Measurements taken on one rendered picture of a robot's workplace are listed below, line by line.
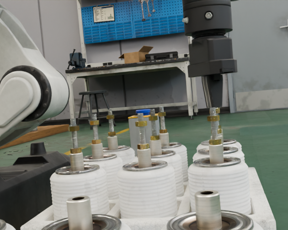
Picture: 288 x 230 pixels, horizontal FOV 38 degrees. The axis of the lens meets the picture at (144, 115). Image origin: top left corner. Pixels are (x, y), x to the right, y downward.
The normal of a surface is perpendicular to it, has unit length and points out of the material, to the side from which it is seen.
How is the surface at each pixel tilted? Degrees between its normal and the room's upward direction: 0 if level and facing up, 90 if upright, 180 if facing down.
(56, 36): 90
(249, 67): 90
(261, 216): 0
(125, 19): 90
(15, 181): 46
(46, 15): 90
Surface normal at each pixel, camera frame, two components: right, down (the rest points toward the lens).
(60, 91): 0.97, -0.02
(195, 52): -0.94, 0.10
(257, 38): -0.22, 0.07
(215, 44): 0.33, 0.02
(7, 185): 0.64, -0.75
